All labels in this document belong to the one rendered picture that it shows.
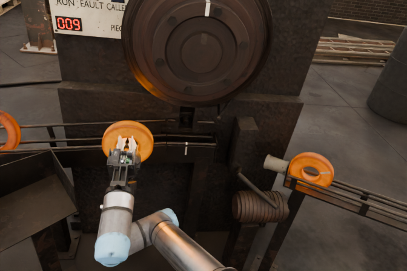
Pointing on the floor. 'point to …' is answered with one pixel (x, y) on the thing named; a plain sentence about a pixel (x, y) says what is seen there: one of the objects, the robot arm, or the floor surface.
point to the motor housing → (250, 223)
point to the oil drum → (392, 85)
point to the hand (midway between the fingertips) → (128, 138)
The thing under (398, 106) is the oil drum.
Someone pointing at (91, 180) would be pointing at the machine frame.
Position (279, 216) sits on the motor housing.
